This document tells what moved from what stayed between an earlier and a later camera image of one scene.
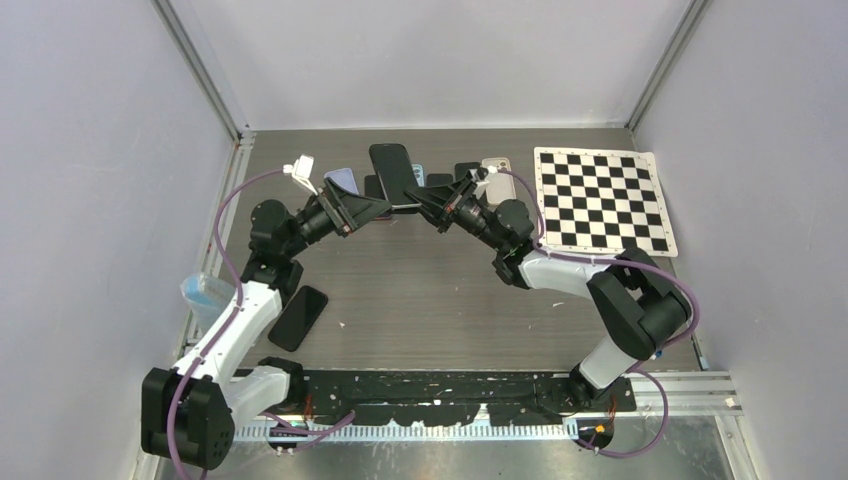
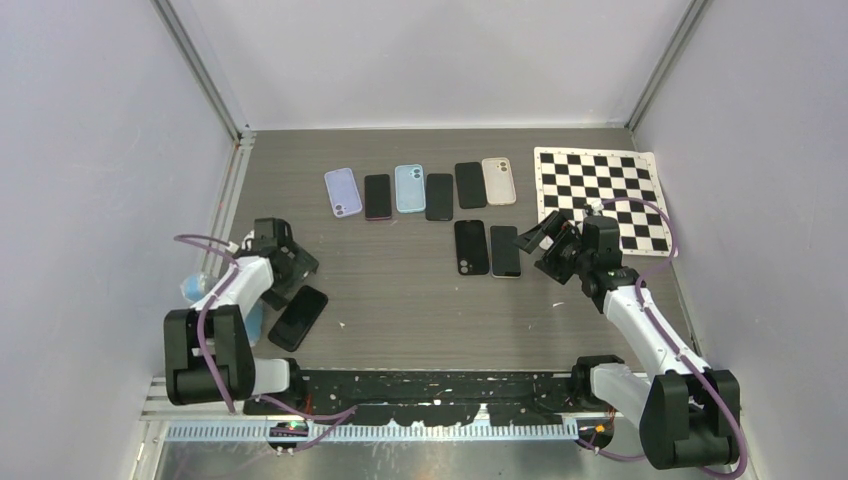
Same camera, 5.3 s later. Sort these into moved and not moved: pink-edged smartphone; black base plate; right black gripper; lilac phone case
Moved: right black gripper
Not moved: lilac phone case; black base plate; pink-edged smartphone
